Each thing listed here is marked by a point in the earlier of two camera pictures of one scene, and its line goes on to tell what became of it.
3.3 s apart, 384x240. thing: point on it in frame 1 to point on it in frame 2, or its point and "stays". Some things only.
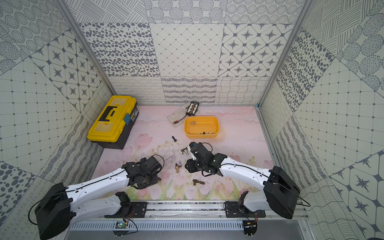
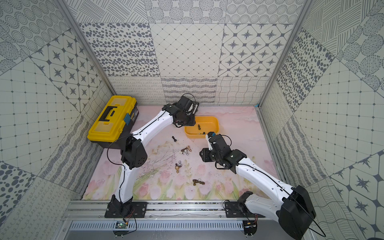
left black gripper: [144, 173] to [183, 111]
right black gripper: [190, 168] to [204, 157]
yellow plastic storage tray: [201, 127] stays
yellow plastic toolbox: [112, 128] stays
